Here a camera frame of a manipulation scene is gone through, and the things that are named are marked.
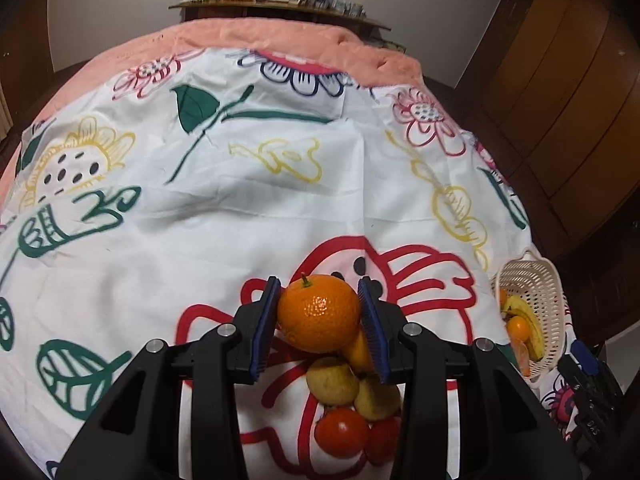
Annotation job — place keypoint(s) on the red tomato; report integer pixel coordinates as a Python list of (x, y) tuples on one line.
[(384, 440), (342, 432)]

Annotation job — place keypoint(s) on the cluster of small jars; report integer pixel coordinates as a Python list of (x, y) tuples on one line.
[(350, 7)]

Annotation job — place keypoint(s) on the cream plastic basket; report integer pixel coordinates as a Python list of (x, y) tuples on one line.
[(537, 280)]

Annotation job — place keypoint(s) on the tangerine with green stem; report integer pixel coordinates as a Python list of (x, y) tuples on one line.
[(320, 312)]

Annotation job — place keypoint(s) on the wooden headboard shelf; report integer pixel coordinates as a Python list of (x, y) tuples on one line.
[(280, 6)]

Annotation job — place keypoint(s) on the brown kiwi fruit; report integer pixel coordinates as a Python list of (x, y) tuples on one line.
[(332, 380), (377, 400)]

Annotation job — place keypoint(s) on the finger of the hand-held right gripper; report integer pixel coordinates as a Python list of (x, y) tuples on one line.
[(592, 427), (582, 356)]

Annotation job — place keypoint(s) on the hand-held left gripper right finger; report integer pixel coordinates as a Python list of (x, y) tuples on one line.
[(372, 330)]

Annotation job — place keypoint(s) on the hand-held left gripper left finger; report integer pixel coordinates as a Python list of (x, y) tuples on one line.
[(267, 330)]

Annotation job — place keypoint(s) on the brown wooden door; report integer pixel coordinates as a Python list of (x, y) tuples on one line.
[(25, 50)]

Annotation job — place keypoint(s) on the yellow banana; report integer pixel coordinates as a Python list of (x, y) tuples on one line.
[(530, 322)]

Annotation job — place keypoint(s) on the brown wooden wardrobe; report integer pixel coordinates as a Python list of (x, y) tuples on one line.
[(565, 110)]

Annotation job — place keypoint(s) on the white floral printed blanket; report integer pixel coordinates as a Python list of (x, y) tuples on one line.
[(300, 185)]

